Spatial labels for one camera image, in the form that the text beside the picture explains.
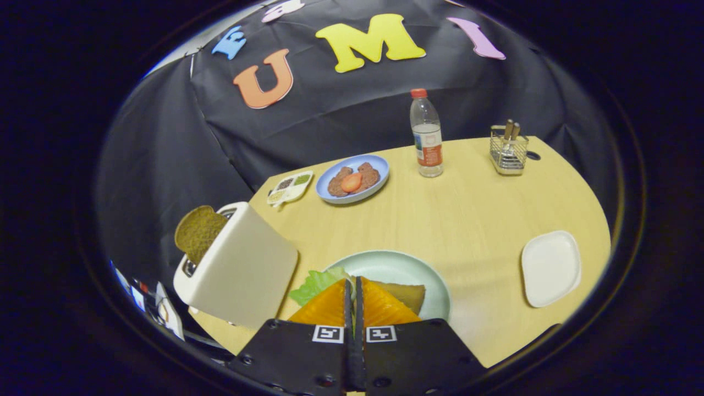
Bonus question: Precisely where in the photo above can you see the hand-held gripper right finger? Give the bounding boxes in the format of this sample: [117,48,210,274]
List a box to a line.
[355,276,490,396]

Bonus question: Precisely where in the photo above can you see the cream white toaster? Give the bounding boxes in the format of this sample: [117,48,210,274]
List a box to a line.
[173,201,299,329]

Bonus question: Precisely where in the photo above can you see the green lettuce leaf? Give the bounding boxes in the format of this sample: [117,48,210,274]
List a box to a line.
[289,267,353,307]

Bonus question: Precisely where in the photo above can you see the blue round plate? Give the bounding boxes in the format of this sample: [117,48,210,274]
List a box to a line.
[315,155,390,205]

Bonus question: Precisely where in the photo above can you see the brown toasted bread slice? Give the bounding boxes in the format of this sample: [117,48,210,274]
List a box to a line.
[174,205,229,266]

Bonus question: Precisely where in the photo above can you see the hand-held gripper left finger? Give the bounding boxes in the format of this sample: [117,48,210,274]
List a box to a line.
[225,278,356,396]

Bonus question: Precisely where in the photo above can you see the white divided condiment dish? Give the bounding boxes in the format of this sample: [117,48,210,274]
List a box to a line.
[267,170,314,208]

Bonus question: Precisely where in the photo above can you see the clear bottle with red cap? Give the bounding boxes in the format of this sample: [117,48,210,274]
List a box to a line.
[409,88,444,178]

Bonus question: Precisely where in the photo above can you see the pale green round plate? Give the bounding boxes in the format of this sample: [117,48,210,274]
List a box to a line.
[324,250,453,323]

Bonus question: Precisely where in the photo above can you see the white square plate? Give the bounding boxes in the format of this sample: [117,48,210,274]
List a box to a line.
[520,230,582,309]

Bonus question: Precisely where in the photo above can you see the brown meat patty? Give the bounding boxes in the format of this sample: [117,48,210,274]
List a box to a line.
[356,162,381,190]
[328,167,354,197]

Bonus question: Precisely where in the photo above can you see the metal wire cutlery holder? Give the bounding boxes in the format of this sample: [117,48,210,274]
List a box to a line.
[489,124,530,176]

